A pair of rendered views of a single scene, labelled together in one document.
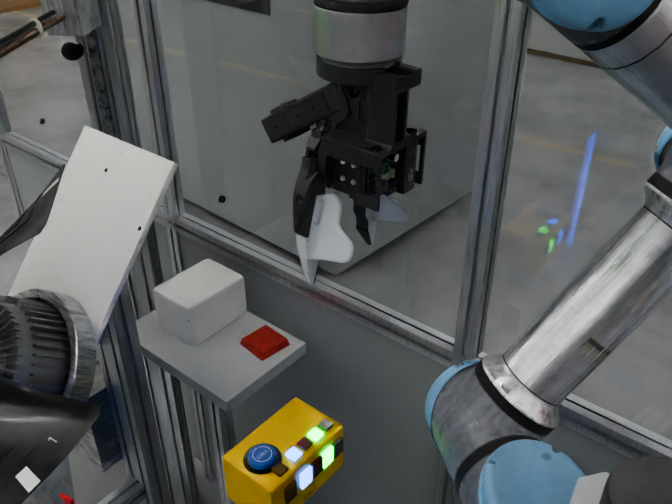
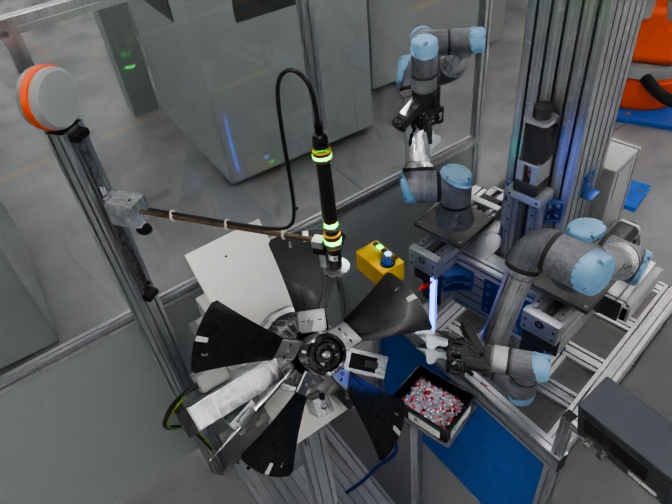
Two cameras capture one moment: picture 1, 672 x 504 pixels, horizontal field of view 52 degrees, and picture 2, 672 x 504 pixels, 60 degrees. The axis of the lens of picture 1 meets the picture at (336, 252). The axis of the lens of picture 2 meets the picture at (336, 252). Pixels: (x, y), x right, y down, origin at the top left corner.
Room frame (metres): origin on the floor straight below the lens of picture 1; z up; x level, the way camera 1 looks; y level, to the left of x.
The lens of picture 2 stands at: (0.33, 1.57, 2.49)
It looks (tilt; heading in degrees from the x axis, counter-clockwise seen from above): 42 degrees down; 290
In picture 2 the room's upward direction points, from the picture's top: 7 degrees counter-clockwise
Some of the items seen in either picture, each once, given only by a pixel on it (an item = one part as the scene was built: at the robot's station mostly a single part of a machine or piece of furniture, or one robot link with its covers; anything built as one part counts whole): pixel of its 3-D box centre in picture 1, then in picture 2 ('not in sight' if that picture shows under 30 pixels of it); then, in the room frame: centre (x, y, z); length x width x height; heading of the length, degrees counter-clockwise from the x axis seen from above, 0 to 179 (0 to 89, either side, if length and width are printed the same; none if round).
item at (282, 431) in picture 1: (285, 463); (380, 266); (0.70, 0.08, 1.02); 0.16 x 0.10 x 0.11; 141
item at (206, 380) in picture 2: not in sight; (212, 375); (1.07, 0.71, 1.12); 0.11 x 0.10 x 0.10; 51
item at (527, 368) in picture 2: not in sight; (527, 365); (0.19, 0.55, 1.17); 0.11 x 0.08 x 0.09; 178
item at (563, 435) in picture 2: not in sight; (563, 434); (0.07, 0.60, 0.96); 0.03 x 0.03 x 0.20; 51
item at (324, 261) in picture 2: not in sight; (331, 254); (0.71, 0.54, 1.50); 0.09 x 0.07 x 0.10; 176
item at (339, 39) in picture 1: (361, 31); (423, 82); (0.57, -0.02, 1.70); 0.08 x 0.08 x 0.05
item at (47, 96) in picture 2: not in sight; (49, 98); (1.42, 0.49, 1.88); 0.17 x 0.15 x 0.16; 51
